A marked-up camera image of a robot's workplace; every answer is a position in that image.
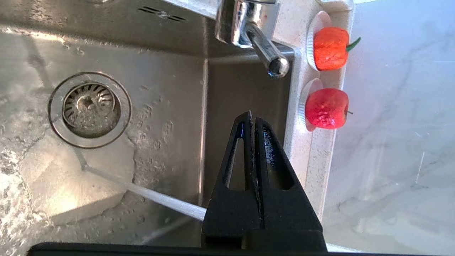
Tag red apple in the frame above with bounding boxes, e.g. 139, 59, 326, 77
305, 88, 353, 129

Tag orange persimmon fruit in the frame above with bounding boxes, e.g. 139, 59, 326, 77
314, 27, 362, 71

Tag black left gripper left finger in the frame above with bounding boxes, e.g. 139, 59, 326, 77
201, 111, 263, 248

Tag round metal drain strainer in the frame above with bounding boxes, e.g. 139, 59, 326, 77
48, 72, 133, 149

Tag small white dish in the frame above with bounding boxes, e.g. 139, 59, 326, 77
306, 11, 332, 71
298, 78, 323, 133

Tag stainless steel sink basin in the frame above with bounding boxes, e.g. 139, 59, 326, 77
0, 0, 295, 247

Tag chrome kitchen faucet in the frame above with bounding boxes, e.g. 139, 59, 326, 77
162, 0, 290, 79

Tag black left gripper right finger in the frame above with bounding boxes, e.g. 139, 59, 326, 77
243, 117, 327, 251

